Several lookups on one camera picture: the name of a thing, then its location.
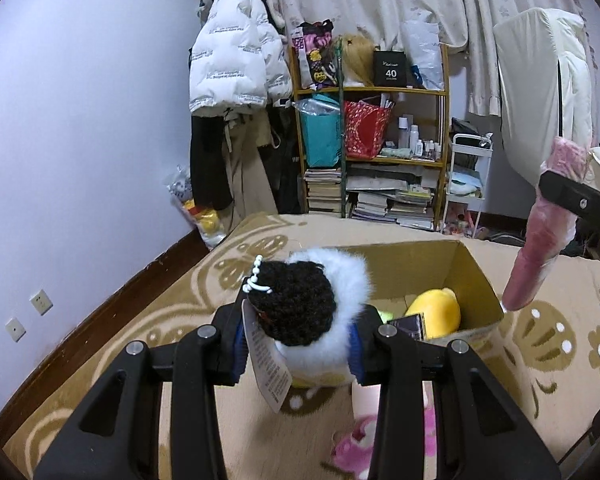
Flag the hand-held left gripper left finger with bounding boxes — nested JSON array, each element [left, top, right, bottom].
[[32, 302, 248, 480]]

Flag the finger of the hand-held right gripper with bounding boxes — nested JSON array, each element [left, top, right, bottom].
[[537, 171, 600, 233]]

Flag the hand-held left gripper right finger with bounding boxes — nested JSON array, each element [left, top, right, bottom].
[[347, 317, 563, 480]]

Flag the pink plush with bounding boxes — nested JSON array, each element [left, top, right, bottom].
[[502, 136, 591, 312]]

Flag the black and white plush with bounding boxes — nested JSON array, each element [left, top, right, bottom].
[[240, 247, 378, 415]]

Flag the yellow plush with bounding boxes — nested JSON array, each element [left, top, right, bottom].
[[404, 287, 462, 338]]

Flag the cardboard box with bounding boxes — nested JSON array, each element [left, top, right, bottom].
[[285, 240, 505, 356]]

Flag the light pink square pad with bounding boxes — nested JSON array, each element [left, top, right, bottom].
[[352, 385, 381, 418]]

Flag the small black box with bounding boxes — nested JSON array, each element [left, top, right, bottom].
[[386, 312, 427, 341]]

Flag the magenta plush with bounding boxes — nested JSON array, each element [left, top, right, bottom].
[[330, 407, 436, 471]]

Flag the beige flower patterned blanket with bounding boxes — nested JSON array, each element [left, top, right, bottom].
[[2, 212, 600, 480]]

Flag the white trolley cart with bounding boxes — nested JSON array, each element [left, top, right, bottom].
[[442, 132, 493, 236]]

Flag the white duvet on rack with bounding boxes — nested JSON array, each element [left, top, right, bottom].
[[492, 7, 600, 201]]

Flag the plastic bag with toys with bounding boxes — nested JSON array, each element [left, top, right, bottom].
[[167, 165, 228, 248]]

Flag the pile of books and papers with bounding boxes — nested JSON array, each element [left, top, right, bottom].
[[347, 162, 438, 231]]

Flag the stack of books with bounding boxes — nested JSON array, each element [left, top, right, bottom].
[[304, 167, 343, 213]]

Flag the group of cosmetic bottles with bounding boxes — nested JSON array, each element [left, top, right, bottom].
[[396, 116, 443, 158]]

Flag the beige trousers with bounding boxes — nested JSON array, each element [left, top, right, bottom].
[[222, 110, 278, 231]]

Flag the dark hanging clothes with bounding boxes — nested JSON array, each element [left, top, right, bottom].
[[260, 105, 306, 215]]

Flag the black hanging garment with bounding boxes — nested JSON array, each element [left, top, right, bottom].
[[190, 115, 233, 211]]

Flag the clear plastic bag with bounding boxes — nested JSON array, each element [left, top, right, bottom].
[[402, 19, 446, 92]]

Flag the teal bag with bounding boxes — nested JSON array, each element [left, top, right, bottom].
[[300, 105, 343, 168]]

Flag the red bag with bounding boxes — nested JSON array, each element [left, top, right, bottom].
[[343, 101, 393, 158]]

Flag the black box with white print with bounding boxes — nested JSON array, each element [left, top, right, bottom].
[[372, 50, 411, 88]]

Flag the bamboo shelf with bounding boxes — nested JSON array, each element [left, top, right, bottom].
[[287, 42, 451, 233]]

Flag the crumpled clear plastic wrap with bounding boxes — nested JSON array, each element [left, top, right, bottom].
[[296, 97, 341, 116]]

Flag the blonde wig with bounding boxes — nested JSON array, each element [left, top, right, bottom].
[[340, 34, 376, 87]]

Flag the purple patterned bag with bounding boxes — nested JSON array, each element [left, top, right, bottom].
[[291, 20, 338, 88]]

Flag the white puffer jacket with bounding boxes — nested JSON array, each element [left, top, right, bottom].
[[188, 0, 293, 117]]

